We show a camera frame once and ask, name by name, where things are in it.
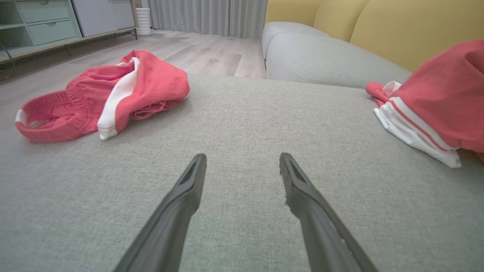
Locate pale green cabinet drawer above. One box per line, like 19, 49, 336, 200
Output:
28, 19, 81, 46
17, 0, 72, 24

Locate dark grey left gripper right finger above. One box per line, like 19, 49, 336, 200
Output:
279, 152, 379, 272

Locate white ribbed cylinder appliance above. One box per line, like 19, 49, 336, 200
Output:
135, 8, 152, 36

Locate grey sofa seat cushion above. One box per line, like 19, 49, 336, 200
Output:
266, 32, 413, 90
262, 22, 330, 59

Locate pale green low cabinet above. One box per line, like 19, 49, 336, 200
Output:
0, 0, 138, 65

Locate red shorts with white stripe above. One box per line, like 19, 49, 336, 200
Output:
15, 50, 190, 143

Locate yellow sofa back cushion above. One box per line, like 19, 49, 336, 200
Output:
350, 0, 484, 72
313, 0, 371, 42
265, 0, 323, 27

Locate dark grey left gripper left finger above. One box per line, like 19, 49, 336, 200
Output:
113, 153, 208, 272

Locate grey pleated curtain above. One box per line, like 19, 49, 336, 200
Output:
148, 0, 268, 38

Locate red shirt with white sleeves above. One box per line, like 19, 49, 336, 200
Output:
365, 39, 484, 168

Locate white cabinet door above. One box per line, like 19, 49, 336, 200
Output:
72, 0, 136, 37

